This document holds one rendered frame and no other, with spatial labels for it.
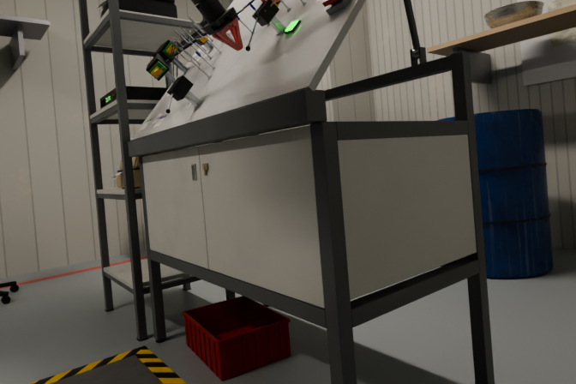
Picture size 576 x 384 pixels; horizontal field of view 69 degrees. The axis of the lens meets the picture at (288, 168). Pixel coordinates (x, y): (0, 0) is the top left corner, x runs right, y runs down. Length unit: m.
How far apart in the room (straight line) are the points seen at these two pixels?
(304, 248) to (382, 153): 0.28
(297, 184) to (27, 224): 3.29
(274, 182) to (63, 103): 3.27
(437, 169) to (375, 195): 0.26
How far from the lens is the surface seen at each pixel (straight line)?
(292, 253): 0.99
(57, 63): 4.19
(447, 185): 1.20
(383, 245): 1.00
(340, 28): 0.96
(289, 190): 0.97
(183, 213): 1.52
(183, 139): 1.35
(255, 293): 1.16
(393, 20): 4.06
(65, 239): 4.09
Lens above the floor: 0.72
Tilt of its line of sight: 1 degrees down
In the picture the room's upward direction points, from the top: 5 degrees counter-clockwise
